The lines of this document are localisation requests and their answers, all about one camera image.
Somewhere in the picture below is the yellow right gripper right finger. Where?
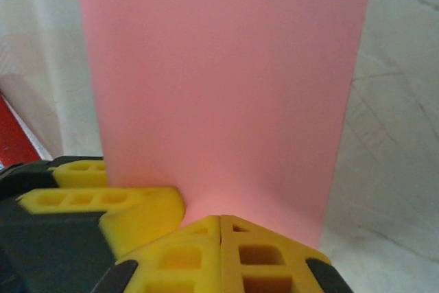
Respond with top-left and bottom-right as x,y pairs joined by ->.
221,214 -> 355,293

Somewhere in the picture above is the red bottle with silver cap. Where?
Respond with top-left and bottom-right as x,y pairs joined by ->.
0,92 -> 46,171

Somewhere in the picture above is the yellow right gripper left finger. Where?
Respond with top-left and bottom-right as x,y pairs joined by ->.
91,215 -> 222,293

